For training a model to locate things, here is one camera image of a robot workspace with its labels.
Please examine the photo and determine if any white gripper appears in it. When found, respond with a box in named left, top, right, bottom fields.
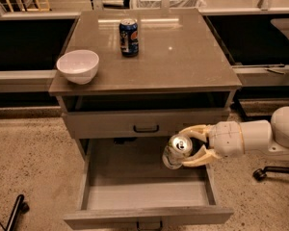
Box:
left=180, top=121, right=244, bottom=167

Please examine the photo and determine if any silver 7up can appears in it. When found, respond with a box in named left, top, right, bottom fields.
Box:
left=162, top=135, right=193, bottom=169

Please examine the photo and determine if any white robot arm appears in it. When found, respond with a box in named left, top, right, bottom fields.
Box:
left=180, top=106, right=289, bottom=167

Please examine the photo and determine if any grey drawer cabinet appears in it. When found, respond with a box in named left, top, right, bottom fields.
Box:
left=48, top=8, right=243, bottom=231

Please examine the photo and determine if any open grey middle drawer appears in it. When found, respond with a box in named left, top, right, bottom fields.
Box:
left=65, top=137, right=233, bottom=231

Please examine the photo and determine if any closed grey top drawer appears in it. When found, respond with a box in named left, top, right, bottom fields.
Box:
left=63, top=108, right=229, bottom=139

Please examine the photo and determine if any blue Pepsi can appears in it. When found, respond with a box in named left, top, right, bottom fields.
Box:
left=118, top=18, right=139, bottom=57

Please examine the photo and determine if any black chair leg with caster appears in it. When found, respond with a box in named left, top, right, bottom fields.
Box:
left=252, top=167, right=289, bottom=181

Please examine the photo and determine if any white bowl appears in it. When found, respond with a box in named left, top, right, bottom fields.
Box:
left=56, top=50, right=99, bottom=85

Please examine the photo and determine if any black stand base left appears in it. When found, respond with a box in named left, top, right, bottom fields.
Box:
left=0, top=194, right=30, bottom=231

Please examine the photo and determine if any black table leg frame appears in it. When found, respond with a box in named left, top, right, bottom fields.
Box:
left=231, top=95, right=248, bottom=121

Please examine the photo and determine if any white wire basket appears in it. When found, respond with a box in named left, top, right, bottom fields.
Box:
left=130, top=0, right=206, bottom=10

